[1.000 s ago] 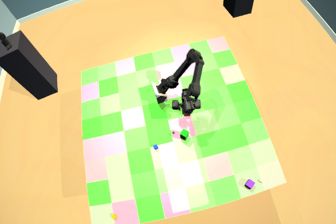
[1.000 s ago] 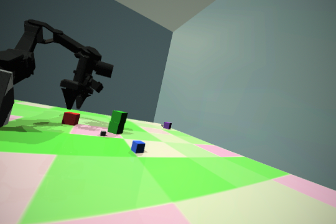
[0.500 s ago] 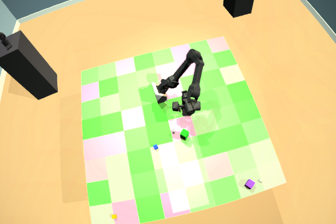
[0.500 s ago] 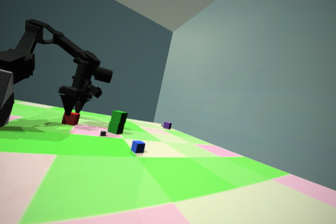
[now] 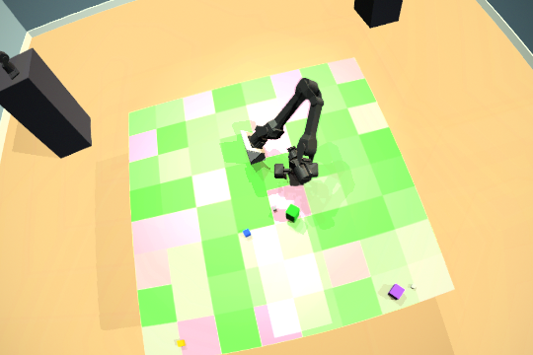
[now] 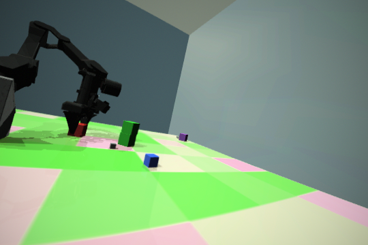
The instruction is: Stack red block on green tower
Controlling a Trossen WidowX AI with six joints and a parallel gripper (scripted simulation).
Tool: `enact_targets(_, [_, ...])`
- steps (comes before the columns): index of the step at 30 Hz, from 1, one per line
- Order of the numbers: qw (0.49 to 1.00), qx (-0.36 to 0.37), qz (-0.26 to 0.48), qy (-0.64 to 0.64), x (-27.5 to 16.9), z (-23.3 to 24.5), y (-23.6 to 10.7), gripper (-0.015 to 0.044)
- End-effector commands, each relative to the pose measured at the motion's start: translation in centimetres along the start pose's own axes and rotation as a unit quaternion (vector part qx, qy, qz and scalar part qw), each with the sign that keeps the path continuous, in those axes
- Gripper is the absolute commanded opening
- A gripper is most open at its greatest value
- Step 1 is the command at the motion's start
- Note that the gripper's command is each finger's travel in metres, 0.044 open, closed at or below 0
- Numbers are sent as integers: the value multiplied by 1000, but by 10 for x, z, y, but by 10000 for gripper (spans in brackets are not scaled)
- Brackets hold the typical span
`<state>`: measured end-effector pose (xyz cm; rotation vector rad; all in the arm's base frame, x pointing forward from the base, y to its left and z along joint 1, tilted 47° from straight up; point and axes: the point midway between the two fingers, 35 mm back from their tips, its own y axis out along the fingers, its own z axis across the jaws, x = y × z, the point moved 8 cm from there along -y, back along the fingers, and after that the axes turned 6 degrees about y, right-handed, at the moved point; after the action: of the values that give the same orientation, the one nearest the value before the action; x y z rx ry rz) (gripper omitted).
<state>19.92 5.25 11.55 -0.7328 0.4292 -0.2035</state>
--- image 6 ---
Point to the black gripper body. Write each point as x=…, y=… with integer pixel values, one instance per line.
x=80, y=106

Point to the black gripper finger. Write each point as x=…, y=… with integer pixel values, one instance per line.
x=87, y=118
x=73, y=120

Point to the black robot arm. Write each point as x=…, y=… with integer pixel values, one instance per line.
x=23, y=67

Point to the green block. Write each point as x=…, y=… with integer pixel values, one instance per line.
x=126, y=140
x=130, y=128

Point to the purple block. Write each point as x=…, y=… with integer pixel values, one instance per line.
x=183, y=137

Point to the blue block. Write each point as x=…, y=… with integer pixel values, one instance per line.
x=151, y=160

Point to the red cube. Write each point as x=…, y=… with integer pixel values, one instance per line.
x=80, y=130

